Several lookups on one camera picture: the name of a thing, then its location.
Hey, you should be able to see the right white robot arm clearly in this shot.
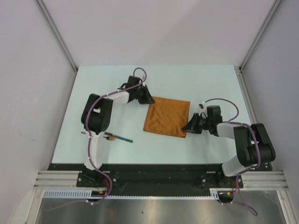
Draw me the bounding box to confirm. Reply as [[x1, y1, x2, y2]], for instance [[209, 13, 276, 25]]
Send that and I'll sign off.
[[182, 105, 276, 187]]

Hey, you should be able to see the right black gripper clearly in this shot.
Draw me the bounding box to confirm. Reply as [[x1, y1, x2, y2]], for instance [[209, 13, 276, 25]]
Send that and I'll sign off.
[[181, 112, 212, 134]]

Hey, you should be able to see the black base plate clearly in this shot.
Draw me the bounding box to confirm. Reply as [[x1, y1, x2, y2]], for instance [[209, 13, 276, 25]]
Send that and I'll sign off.
[[48, 163, 273, 203]]

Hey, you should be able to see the right aluminium side rail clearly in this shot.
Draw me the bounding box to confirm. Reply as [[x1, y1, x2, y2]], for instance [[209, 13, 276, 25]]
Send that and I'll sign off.
[[235, 66, 271, 165]]

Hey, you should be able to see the white slotted cable duct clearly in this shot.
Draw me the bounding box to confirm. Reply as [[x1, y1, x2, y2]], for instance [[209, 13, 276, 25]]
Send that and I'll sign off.
[[43, 189, 219, 200]]

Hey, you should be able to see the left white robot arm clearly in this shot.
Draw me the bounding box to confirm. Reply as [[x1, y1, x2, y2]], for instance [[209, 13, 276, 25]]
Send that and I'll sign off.
[[81, 75, 155, 187]]

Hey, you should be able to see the aluminium front rail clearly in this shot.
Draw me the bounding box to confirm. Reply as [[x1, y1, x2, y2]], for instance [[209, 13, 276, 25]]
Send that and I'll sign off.
[[34, 171, 289, 190]]

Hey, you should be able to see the left aluminium corner post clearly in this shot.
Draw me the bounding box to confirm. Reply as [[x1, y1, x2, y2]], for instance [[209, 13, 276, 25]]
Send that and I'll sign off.
[[34, 0, 78, 74]]

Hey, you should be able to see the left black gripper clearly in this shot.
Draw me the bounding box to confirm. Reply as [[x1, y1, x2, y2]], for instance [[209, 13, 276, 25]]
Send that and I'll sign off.
[[134, 85, 155, 105]]

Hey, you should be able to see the purple cable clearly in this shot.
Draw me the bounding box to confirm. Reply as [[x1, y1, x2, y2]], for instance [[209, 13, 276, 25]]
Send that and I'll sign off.
[[44, 67, 147, 212], [199, 98, 259, 215]]

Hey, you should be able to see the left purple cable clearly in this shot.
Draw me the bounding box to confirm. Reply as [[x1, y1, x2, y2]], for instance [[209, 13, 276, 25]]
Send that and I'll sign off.
[[44, 67, 147, 212]]

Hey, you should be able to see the aluminium corner post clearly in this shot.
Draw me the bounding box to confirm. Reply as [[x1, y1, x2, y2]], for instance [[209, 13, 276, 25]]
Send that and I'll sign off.
[[238, 0, 283, 72], [34, 0, 78, 74]]

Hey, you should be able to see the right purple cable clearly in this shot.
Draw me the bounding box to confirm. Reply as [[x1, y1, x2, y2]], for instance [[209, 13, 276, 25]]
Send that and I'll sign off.
[[199, 98, 259, 215]]

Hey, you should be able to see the orange cloth napkin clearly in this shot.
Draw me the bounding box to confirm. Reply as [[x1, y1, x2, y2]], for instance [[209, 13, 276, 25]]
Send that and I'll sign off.
[[143, 97, 190, 138]]

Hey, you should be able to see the right aluminium corner post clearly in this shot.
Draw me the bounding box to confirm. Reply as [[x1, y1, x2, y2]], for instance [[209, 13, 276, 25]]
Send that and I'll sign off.
[[238, 0, 283, 72]]

